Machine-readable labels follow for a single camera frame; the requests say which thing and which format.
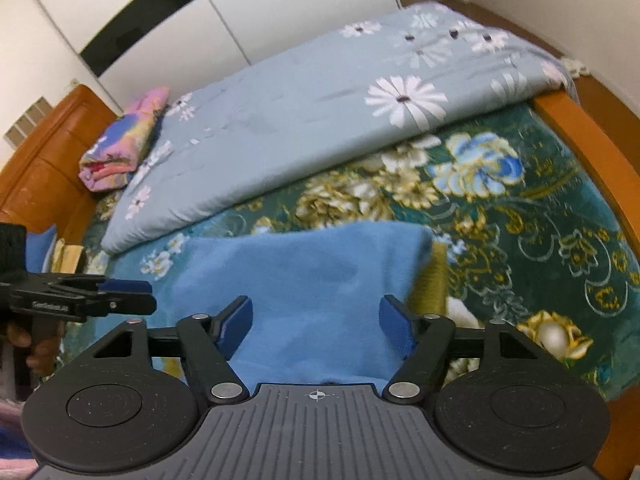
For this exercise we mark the small white crumpled object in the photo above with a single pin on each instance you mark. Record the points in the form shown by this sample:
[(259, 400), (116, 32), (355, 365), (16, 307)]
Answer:
[(575, 67)]

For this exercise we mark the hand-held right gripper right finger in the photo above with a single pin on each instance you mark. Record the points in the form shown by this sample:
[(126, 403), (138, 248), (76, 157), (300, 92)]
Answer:
[(397, 327)]

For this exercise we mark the beige slatted wall panel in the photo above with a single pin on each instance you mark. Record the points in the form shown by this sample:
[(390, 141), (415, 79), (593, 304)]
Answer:
[(25, 122)]

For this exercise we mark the folded pink colourful blanket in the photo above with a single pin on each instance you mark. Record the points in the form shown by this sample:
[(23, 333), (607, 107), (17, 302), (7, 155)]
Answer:
[(122, 145)]

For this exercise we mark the grey-blue daisy print quilt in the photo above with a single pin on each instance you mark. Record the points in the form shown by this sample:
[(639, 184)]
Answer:
[(310, 110)]

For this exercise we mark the wooden footboard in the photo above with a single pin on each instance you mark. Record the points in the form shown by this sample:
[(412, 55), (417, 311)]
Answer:
[(590, 160)]

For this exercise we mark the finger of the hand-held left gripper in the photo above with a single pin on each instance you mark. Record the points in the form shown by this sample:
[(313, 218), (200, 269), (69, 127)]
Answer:
[(130, 305), (125, 287)]

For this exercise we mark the person's left hand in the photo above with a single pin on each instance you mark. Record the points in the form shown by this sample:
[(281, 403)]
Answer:
[(45, 357)]

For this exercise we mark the blue shirt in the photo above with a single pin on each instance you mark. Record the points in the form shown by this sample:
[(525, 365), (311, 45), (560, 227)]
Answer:
[(310, 285)]

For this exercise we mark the blue pillow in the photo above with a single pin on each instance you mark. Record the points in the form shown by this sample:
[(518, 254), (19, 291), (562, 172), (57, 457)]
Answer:
[(42, 252)]

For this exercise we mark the teal floral bed blanket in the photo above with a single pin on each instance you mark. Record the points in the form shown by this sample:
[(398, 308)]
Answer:
[(525, 220)]

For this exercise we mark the wooden headboard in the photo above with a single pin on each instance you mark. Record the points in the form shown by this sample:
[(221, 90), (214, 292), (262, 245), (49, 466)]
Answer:
[(45, 170)]

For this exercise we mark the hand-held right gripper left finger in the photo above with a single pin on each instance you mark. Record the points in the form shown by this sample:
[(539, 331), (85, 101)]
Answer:
[(235, 325)]

